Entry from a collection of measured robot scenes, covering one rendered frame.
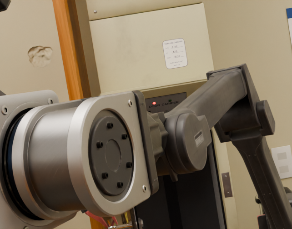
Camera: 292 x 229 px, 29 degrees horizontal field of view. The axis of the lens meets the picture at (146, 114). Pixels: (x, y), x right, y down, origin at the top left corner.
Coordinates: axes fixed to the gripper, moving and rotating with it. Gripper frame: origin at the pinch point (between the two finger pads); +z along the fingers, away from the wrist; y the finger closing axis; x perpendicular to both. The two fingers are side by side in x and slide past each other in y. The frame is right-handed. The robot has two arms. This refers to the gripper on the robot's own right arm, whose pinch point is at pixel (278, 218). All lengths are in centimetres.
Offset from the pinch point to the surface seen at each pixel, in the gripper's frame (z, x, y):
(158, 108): 0.9, -34.6, 26.9
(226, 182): 6.9, -10.5, 11.4
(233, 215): 6.9, -1.2, 10.8
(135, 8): 7, -62, 29
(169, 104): 0.3, -35.2, 23.9
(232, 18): 50, -59, -6
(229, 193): 6.9, -7.5, 10.9
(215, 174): 10.8, -12.7, 13.4
